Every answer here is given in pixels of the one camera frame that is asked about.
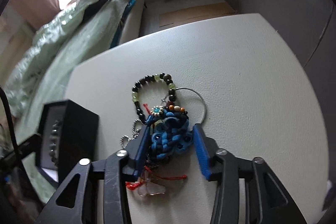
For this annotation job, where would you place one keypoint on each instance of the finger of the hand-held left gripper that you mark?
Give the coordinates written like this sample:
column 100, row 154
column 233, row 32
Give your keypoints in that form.
column 29, row 144

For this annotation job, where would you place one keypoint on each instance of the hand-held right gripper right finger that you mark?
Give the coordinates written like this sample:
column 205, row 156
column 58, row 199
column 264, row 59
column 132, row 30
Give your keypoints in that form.
column 201, row 150

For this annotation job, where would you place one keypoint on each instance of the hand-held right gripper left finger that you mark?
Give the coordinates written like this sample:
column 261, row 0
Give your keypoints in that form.
column 143, row 146

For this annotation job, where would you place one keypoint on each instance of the black jewelry box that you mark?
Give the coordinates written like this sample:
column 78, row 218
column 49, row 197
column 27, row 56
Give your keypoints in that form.
column 78, row 134

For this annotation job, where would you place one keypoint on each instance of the flat cardboard sheet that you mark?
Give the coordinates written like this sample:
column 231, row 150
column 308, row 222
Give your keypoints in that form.
column 194, row 14

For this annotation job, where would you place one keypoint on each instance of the blue printed bed sheet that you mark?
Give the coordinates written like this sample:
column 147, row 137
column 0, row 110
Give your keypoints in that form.
column 130, row 1

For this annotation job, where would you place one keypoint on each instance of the black garment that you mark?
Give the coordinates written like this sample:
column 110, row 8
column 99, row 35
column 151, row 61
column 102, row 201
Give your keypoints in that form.
column 95, row 7

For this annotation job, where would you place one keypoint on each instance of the white bed frame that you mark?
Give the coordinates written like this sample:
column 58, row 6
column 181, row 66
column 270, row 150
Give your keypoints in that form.
column 132, row 22

